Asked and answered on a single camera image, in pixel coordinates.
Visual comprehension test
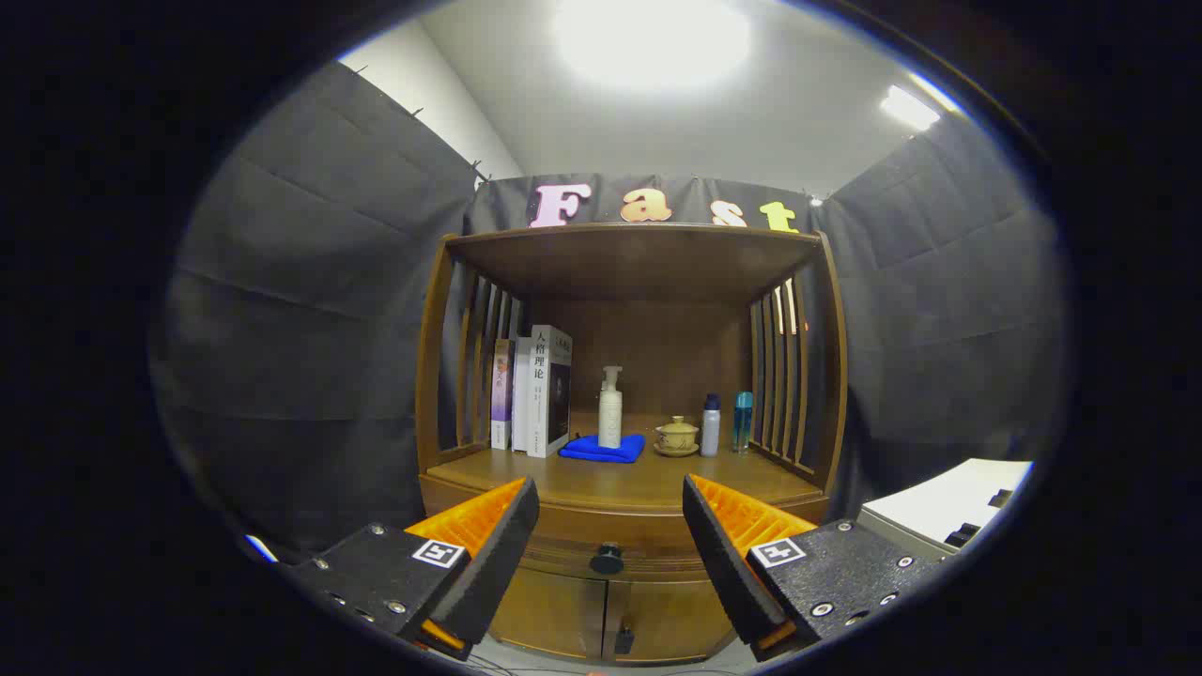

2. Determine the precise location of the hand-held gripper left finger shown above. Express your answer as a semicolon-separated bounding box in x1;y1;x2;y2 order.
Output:
282;477;541;663

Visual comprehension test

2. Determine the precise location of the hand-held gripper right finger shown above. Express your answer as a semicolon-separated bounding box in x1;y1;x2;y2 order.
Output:
682;473;945;663

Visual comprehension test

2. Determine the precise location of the wooden drawer with black knob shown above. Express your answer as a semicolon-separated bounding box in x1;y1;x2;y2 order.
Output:
420;474;832;578

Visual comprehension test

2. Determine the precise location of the wooden cabinet door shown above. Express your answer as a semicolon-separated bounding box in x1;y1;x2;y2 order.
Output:
606;573;738;663
488;563;609;658

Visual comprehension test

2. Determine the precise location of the wooden countertop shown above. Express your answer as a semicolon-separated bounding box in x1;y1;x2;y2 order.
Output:
424;411;827;515

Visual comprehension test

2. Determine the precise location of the grey metal cabinet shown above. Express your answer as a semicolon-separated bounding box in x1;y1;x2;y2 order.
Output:
856;458;1034;562

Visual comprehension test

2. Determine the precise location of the wooden cabinet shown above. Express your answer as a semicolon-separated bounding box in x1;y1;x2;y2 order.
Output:
415;223;849;663

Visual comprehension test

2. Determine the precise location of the yellow lidded teacup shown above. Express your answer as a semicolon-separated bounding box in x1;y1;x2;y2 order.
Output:
655;416;701;457

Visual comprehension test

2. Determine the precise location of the blue folded cloth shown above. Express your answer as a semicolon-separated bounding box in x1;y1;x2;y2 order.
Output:
559;433;647;464

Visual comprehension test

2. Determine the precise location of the purple book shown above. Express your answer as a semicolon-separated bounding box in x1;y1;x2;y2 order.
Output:
490;339;516;451

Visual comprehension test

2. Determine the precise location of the thin white book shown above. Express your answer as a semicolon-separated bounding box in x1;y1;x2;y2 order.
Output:
512;336;534;453

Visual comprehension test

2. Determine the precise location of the thick white and black book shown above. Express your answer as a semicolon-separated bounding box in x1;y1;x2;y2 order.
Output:
528;325;574;459

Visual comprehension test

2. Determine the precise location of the white pump bottle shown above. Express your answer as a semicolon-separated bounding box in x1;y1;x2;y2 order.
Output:
598;366;624;449

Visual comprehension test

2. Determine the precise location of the black backdrop cloth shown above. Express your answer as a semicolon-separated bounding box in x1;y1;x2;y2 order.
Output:
150;61;1071;564

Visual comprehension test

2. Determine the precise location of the rectangular ceiling light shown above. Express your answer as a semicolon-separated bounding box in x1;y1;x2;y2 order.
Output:
880;84;942;131

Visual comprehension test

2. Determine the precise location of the round ceiling lamp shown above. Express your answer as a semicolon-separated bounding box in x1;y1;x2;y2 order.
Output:
552;0;752;92

